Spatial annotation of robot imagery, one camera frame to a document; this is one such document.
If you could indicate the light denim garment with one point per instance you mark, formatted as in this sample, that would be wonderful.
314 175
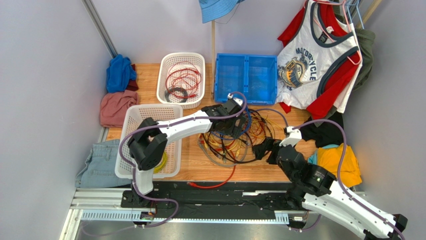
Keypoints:
99 169

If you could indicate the white perforated basket far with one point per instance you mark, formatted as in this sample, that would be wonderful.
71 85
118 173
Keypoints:
185 70

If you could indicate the wooden pole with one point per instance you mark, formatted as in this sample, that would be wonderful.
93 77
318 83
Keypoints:
213 44

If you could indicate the pink cloth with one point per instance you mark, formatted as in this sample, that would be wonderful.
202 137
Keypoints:
114 106

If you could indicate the blue cloth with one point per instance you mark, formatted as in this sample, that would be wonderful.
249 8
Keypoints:
119 73

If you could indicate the blue bucket hat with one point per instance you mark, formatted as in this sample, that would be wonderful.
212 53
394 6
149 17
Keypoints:
215 9

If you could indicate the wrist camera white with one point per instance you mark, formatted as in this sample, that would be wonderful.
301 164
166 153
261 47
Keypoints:
238 101
292 137

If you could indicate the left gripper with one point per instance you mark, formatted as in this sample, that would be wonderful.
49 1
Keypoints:
234 131

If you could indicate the blue plastic crate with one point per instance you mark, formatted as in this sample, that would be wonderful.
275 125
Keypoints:
255 76

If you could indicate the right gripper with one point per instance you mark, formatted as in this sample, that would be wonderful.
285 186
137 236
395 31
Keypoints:
270 150

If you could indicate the red shirt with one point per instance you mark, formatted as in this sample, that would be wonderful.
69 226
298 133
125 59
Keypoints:
332 100

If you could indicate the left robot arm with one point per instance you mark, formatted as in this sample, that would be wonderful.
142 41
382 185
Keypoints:
143 148

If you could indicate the black coil in far basket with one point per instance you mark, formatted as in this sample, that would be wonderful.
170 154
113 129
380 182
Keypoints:
176 92

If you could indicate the olive green garment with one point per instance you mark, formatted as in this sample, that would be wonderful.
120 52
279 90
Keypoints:
365 40

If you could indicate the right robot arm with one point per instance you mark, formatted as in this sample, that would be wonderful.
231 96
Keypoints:
316 189

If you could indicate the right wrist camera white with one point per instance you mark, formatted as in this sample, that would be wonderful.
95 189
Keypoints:
292 137

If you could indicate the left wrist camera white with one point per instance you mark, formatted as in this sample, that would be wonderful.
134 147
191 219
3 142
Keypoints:
238 101

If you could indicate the black garment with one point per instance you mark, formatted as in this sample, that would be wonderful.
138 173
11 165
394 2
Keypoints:
323 133

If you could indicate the white motorcycle tank top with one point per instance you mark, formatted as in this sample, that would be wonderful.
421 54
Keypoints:
316 66

